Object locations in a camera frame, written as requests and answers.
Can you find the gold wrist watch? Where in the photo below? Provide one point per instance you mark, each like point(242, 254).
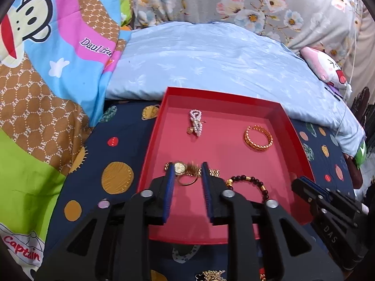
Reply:
point(179, 167)

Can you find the red shallow box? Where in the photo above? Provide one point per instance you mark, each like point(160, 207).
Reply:
point(222, 128)

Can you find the navy planet print blanket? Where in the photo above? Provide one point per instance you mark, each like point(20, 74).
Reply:
point(131, 152)

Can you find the green cushion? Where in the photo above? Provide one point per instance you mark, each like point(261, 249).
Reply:
point(361, 153)

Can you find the grey floral cloth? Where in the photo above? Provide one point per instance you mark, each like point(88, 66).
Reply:
point(205, 0)

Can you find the gold bangle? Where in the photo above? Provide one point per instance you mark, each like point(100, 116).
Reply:
point(257, 148)

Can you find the beige curtain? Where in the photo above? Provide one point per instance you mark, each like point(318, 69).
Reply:
point(361, 49)

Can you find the colourful monkey print quilt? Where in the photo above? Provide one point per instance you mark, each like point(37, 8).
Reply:
point(58, 49)

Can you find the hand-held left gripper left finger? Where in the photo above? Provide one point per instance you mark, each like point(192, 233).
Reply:
point(169, 193)

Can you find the light blue pillow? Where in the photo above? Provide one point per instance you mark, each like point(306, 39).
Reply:
point(219, 61)

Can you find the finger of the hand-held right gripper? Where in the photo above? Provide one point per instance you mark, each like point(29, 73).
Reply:
point(320, 188)
point(304, 191)

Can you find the black metal chair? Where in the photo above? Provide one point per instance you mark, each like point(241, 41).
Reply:
point(363, 99)

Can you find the pink white plush toy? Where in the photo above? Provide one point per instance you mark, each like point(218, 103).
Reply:
point(322, 64)

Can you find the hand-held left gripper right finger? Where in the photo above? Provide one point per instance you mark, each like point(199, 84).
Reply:
point(207, 193)

